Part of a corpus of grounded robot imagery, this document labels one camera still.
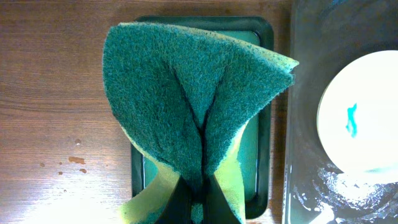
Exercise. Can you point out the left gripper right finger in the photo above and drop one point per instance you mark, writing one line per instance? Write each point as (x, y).
(216, 208)

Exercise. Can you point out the large brown tray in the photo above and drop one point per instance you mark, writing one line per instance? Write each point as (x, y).
(325, 36)

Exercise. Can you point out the small green tray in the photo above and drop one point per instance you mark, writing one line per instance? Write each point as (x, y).
(254, 152)

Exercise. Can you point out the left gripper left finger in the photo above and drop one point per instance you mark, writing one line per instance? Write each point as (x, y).
(178, 208)

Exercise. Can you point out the green yellow sponge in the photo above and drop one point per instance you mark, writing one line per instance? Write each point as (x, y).
(183, 97)

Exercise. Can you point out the white plate with green stain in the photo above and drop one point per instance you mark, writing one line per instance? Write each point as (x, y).
(357, 118)

